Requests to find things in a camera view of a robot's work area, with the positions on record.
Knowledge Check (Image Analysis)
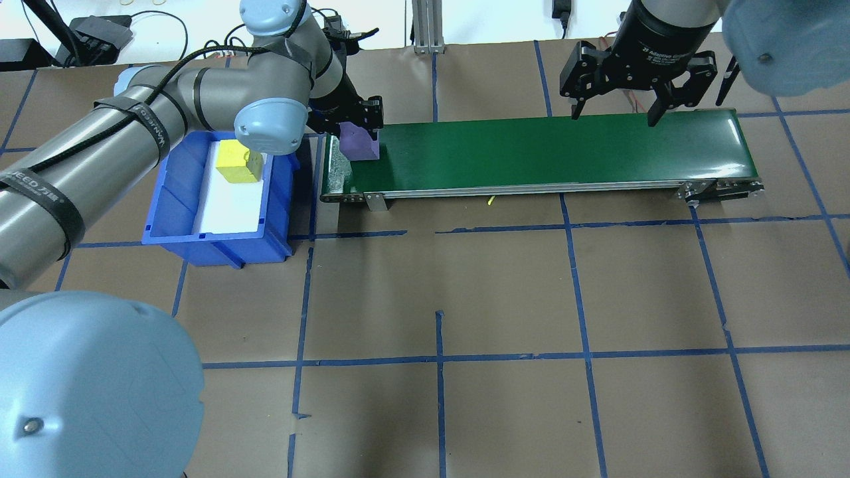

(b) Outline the purple foam block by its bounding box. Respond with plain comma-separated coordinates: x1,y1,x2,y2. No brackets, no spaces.
339,121,381,162

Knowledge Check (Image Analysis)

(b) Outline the yellow foam block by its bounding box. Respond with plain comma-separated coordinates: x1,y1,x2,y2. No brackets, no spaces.
216,139,264,184

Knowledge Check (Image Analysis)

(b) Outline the green conveyor belt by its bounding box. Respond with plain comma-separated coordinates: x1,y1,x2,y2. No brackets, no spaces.
321,108,764,212

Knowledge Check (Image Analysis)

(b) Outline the white foam pad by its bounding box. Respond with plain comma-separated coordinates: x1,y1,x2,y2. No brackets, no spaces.
199,141,270,233

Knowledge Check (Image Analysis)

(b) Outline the blue plastic storage bin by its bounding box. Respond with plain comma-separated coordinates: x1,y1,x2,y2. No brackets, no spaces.
141,129,298,268

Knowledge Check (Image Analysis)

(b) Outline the black tripod leg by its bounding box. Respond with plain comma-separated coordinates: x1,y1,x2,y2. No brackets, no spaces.
23,0,84,67

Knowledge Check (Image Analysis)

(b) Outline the black flat box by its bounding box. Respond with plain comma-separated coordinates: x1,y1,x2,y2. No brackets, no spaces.
0,39,54,70

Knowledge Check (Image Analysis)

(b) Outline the black bracket device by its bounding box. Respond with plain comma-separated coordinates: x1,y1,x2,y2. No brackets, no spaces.
322,10,379,54

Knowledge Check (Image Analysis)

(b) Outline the aluminium frame post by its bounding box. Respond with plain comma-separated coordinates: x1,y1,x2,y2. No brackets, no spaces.
412,0,446,54

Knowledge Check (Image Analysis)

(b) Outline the black braided cable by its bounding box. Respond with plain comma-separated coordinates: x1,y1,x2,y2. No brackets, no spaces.
27,0,313,175

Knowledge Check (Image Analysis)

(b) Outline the black velcro strap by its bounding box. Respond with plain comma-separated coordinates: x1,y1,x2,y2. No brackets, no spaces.
0,169,86,261
95,96,172,167

